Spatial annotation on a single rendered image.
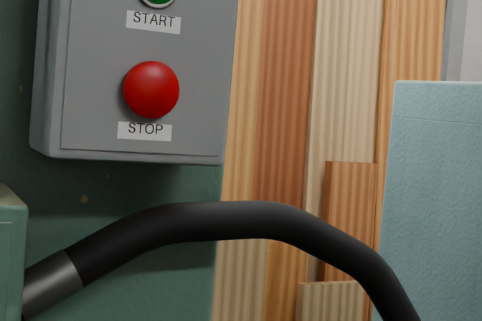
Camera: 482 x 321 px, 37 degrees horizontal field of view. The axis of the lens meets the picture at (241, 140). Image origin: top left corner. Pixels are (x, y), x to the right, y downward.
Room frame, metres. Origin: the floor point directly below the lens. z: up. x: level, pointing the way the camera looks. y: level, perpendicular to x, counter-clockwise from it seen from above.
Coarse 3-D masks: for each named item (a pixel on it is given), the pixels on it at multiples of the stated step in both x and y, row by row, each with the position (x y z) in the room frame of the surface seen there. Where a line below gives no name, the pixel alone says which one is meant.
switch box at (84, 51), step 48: (48, 0) 0.39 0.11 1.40; (96, 0) 0.37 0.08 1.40; (192, 0) 0.39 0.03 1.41; (48, 48) 0.38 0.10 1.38; (96, 48) 0.37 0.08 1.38; (144, 48) 0.38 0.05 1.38; (192, 48) 0.39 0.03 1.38; (48, 96) 0.37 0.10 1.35; (96, 96) 0.37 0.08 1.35; (192, 96) 0.39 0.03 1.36; (48, 144) 0.36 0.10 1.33; (96, 144) 0.37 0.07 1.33; (144, 144) 0.38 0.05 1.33; (192, 144) 0.39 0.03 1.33
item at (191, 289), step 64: (0, 0) 0.41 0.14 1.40; (0, 64) 0.41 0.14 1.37; (0, 128) 0.41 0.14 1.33; (64, 192) 0.43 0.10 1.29; (128, 192) 0.44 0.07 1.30; (192, 192) 0.46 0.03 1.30; (192, 256) 0.46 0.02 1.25; (64, 320) 0.43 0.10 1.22; (128, 320) 0.45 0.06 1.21; (192, 320) 0.46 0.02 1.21
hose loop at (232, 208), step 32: (128, 224) 0.40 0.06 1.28; (160, 224) 0.40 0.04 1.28; (192, 224) 0.41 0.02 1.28; (224, 224) 0.42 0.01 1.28; (256, 224) 0.43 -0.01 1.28; (288, 224) 0.44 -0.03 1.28; (320, 224) 0.46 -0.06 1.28; (64, 256) 0.38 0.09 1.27; (96, 256) 0.39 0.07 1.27; (128, 256) 0.40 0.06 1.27; (320, 256) 0.46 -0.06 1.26; (352, 256) 0.47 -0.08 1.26; (32, 288) 0.37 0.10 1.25; (64, 288) 0.38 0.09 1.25; (384, 288) 0.48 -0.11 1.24; (384, 320) 0.50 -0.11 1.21; (416, 320) 0.50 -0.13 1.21
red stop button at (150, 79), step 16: (144, 64) 0.37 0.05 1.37; (160, 64) 0.38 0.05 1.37; (128, 80) 0.37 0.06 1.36; (144, 80) 0.37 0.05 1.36; (160, 80) 0.37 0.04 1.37; (176, 80) 0.38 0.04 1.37; (128, 96) 0.37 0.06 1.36; (144, 96) 0.37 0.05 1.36; (160, 96) 0.37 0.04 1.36; (176, 96) 0.38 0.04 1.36; (144, 112) 0.37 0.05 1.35; (160, 112) 0.38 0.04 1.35
